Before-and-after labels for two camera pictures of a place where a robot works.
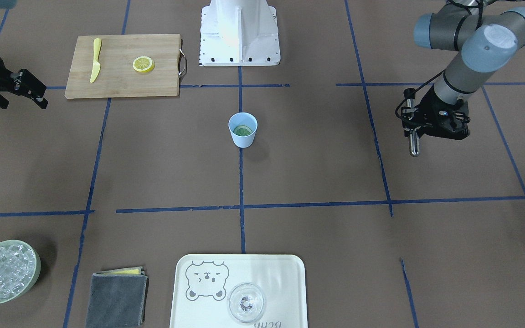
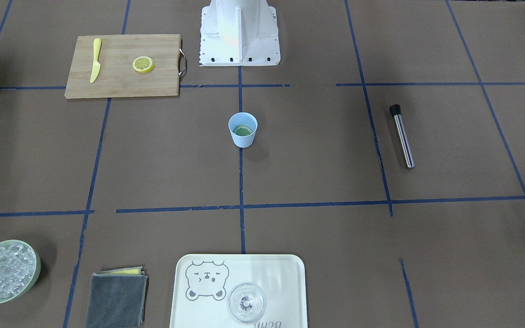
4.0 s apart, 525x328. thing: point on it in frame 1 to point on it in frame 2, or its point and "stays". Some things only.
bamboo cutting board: (116, 77) stays
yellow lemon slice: (242, 130) stays
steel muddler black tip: (409, 94) to (395, 110)
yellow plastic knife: (96, 65) stays
